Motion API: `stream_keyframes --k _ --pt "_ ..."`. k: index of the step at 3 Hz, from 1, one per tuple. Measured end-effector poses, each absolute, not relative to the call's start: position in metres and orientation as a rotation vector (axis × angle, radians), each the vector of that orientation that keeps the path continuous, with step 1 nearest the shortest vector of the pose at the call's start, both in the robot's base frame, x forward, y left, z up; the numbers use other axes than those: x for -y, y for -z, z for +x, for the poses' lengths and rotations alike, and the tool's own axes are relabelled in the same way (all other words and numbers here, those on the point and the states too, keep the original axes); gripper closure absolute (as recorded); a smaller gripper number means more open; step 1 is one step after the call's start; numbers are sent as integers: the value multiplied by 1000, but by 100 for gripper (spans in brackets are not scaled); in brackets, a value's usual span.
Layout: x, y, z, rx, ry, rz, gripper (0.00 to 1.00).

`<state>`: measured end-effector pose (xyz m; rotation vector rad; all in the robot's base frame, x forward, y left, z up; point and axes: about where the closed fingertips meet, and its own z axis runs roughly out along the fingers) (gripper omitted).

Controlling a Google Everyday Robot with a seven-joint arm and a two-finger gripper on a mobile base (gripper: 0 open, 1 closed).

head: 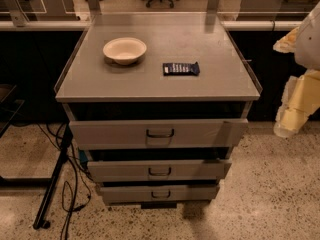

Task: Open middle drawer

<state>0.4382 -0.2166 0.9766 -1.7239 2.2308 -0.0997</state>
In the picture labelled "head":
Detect white bowl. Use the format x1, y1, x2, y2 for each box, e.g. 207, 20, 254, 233
103, 37, 147, 65

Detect black floor cables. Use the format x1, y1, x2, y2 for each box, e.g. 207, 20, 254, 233
36, 122, 94, 240

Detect grey drawer cabinet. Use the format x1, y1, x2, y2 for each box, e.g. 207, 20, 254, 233
56, 13, 261, 207

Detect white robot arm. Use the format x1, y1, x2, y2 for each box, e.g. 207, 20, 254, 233
273, 3, 320, 138

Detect dark blue snack packet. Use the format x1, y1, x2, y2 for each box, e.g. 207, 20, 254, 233
162, 63, 200, 76

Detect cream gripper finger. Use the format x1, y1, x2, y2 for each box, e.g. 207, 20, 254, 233
273, 70, 320, 138
273, 27, 299, 53

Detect dark side table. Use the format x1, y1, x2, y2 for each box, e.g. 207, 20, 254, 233
0, 84, 24, 138

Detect black stand leg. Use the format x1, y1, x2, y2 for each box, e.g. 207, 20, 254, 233
32, 126, 72, 230

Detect white horizontal rail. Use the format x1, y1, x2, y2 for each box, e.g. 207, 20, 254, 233
0, 21, 302, 31

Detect grey top drawer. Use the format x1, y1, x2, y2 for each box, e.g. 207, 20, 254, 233
64, 101, 248, 150

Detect grey drawer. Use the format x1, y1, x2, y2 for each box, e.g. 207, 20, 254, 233
87, 148, 231, 182
64, 101, 248, 150
100, 180, 219, 204

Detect grey bottom drawer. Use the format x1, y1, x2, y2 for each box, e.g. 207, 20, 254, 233
100, 180, 219, 204

